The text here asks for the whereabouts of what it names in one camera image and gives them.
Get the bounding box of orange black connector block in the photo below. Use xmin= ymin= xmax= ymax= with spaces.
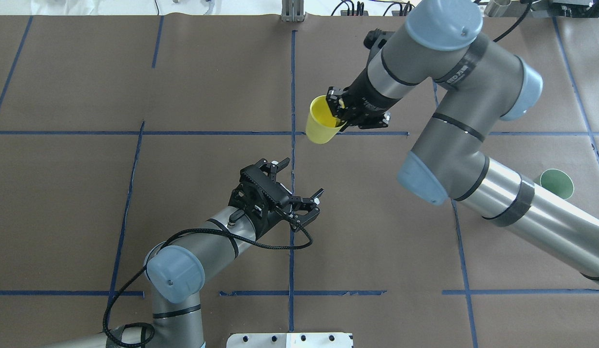
xmin=331 ymin=0 xmax=369 ymax=17

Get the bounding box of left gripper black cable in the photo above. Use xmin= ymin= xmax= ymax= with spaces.
xmin=102 ymin=208 xmax=313 ymax=348

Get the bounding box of small metal cup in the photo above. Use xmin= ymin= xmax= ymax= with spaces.
xmin=483 ymin=0 xmax=512 ymax=17

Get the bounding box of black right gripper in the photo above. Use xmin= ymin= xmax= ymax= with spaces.
xmin=326 ymin=72 xmax=399 ymax=130

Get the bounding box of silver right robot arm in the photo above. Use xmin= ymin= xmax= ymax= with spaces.
xmin=325 ymin=0 xmax=599 ymax=286

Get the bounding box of aluminium frame post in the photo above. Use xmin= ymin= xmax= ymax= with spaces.
xmin=281 ymin=0 xmax=306 ymax=23

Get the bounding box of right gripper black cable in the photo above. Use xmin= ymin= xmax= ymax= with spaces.
xmin=493 ymin=0 xmax=534 ymax=43

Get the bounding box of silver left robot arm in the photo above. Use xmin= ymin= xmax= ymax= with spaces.
xmin=53 ymin=159 xmax=323 ymax=348

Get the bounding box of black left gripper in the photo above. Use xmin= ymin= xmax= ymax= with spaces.
xmin=228 ymin=157 xmax=324 ymax=240

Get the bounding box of yellow plastic cup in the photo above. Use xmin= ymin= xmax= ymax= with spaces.
xmin=305 ymin=95 xmax=345 ymax=145

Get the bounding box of green plastic cup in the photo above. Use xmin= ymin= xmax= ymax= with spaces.
xmin=534 ymin=168 xmax=575 ymax=200

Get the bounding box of white camera mast base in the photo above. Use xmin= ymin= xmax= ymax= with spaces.
xmin=226 ymin=332 xmax=354 ymax=348

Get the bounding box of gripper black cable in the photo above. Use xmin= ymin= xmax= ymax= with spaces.
xmin=493 ymin=0 xmax=534 ymax=43
xmin=102 ymin=208 xmax=313 ymax=348

